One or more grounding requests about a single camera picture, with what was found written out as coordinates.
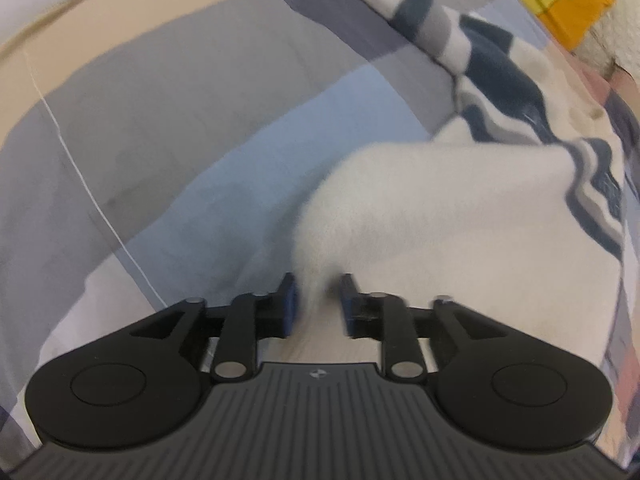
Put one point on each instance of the checkered patchwork quilt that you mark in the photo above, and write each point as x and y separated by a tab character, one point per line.
200	110

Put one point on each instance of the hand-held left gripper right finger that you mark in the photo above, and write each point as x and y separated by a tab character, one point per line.
348	310

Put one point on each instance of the cream sweater with navy pattern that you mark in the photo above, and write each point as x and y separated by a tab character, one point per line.
440	210

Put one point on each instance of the yellow crown pillow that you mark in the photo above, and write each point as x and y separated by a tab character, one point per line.
560	0

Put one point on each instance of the cream quilted headboard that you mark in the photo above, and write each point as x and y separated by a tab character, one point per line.
602	45

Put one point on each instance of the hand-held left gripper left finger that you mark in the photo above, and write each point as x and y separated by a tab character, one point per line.
290	307

